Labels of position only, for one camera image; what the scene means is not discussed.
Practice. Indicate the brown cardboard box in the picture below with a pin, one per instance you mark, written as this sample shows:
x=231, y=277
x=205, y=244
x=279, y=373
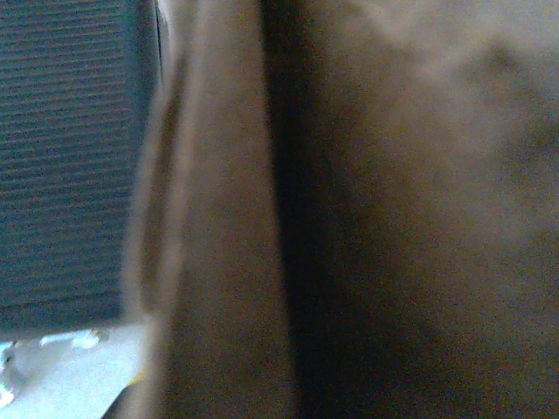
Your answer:
x=349, y=218

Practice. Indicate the black hard case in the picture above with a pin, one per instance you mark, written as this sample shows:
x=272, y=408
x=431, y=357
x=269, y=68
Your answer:
x=65, y=153

